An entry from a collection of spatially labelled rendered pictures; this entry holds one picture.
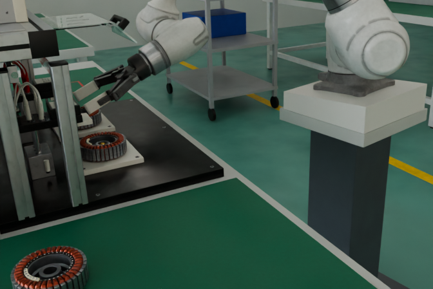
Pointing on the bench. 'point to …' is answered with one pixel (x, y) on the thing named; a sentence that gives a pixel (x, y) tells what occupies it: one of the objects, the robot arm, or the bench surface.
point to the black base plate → (115, 190)
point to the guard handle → (120, 21)
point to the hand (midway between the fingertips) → (84, 101)
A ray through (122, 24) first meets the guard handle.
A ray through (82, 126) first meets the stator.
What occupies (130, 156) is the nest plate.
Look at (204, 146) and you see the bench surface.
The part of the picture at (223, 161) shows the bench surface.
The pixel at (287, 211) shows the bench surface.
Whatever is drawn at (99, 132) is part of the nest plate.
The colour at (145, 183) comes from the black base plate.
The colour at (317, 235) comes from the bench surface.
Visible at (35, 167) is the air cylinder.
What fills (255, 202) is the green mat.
